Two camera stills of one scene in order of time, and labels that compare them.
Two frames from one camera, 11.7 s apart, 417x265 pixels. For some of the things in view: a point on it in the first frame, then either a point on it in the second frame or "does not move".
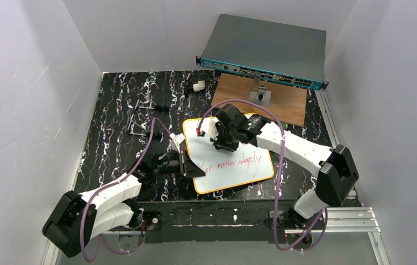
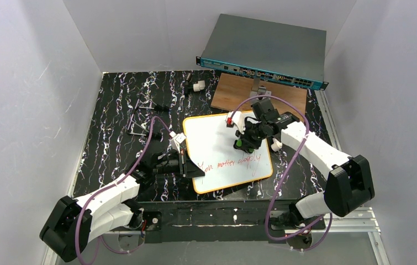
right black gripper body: (223, 138) to (247, 135)
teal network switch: (267, 50) does not move
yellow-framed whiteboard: (223, 169) does not move
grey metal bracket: (259, 95) does not move
